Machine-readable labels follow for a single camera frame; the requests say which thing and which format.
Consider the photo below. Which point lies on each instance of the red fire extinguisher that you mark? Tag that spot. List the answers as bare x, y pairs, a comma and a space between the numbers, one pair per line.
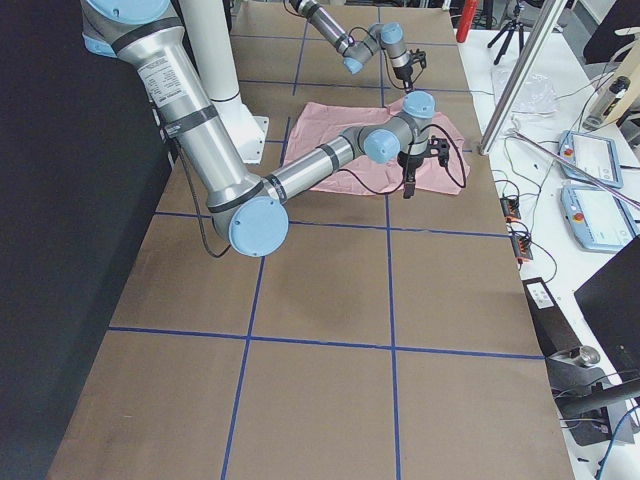
466, 20

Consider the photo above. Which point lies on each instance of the lower teach pendant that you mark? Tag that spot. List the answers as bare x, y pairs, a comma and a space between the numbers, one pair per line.
598, 221

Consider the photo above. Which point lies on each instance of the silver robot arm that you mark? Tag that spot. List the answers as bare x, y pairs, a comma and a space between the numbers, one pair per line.
360, 35
182, 53

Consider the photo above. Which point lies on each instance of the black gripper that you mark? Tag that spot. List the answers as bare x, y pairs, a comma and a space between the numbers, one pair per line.
402, 75
409, 161

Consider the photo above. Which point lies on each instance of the black camera tripod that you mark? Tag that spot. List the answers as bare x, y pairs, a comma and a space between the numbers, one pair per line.
513, 27

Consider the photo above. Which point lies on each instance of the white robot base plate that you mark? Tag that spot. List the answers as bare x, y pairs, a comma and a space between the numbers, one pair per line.
208, 31

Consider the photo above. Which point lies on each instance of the pink Snoopy t-shirt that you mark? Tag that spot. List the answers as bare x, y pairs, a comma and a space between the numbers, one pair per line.
355, 150

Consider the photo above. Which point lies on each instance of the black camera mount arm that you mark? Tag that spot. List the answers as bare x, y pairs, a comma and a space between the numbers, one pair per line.
590, 404

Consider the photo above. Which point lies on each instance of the orange terminal block upper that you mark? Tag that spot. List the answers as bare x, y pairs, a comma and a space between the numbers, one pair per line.
510, 209

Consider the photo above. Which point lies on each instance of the orange terminal block lower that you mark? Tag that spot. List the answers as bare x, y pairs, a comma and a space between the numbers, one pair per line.
521, 245

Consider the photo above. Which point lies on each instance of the teach pendant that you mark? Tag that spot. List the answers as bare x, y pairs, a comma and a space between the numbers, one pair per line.
592, 154
598, 221

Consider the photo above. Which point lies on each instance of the black monitor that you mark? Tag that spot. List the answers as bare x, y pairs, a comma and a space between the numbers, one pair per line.
609, 302

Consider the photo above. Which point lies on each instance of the brown paper table cover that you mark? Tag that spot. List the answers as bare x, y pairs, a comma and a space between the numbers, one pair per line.
385, 339

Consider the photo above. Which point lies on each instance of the upper teach pendant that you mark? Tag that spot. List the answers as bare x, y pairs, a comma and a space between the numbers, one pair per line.
592, 154

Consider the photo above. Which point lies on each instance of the aluminium frame post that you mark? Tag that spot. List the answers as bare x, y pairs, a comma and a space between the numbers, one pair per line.
543, 27

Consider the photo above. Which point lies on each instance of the clear plastic bag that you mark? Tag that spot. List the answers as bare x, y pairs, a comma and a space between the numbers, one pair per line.
536, 96

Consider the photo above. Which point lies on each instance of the orange terminal block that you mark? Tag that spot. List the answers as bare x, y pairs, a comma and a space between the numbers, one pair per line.
510, 209
521, 245

